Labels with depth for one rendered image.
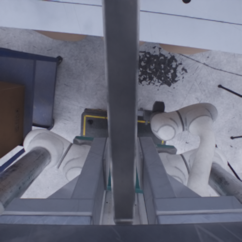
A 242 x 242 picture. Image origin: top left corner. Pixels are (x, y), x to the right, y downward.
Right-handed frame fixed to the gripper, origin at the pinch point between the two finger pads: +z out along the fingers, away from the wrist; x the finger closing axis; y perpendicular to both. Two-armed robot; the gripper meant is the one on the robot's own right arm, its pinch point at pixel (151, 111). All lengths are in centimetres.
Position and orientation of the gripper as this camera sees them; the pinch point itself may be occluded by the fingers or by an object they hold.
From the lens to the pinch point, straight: 108.9
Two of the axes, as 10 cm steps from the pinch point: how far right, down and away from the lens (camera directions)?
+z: 0.0, -2.9, 9.6
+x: 9.9, 1.0, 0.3
